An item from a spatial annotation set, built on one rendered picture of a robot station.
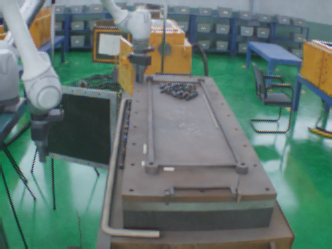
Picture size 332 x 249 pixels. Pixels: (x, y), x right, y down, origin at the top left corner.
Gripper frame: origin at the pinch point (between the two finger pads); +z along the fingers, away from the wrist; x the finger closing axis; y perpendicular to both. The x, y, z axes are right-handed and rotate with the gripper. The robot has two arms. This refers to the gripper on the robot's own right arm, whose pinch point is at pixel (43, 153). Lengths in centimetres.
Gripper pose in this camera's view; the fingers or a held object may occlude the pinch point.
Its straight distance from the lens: 137.5
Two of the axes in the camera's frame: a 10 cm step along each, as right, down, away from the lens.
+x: 0.9, 3.7, -9.3
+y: -9.9, -0.2, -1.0
